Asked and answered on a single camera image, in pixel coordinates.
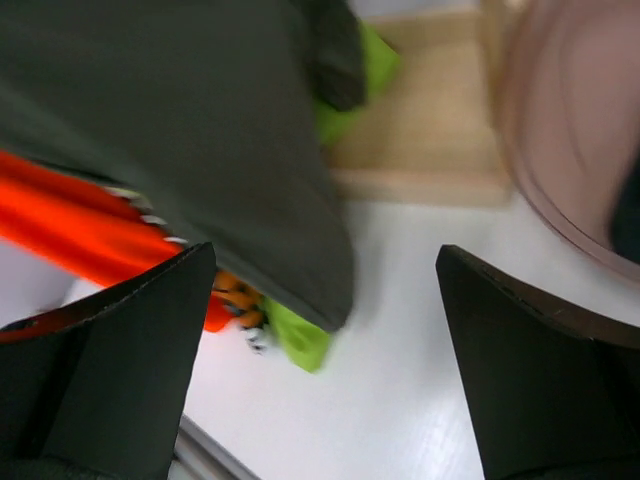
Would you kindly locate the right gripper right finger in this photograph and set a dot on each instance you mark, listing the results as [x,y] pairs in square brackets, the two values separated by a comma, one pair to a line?
[552,388]

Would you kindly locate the wooden clothes rack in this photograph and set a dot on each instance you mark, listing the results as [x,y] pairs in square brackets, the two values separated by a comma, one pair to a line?
[430,137]

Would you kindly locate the pink plastic basket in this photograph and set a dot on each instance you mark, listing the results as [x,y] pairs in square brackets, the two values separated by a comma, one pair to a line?
[569,117]

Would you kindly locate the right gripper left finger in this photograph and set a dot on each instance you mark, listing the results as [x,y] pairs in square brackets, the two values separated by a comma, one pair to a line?
[96,389]

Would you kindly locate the patterned black orange shorts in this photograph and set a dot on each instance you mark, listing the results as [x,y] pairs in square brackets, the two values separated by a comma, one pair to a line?
[242,302]

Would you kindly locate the navy blue shorts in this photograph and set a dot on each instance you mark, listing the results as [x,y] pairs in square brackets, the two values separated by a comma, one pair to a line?
[625,223]

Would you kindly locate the olive green shorts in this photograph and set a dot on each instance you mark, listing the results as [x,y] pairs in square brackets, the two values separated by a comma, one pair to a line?
[206,109]

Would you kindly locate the aluminium mounting rail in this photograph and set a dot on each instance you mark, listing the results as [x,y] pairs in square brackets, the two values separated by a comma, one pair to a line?
[205,458]

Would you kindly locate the lime green shorts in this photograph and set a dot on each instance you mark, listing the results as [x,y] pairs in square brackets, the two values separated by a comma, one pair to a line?
[305,344]

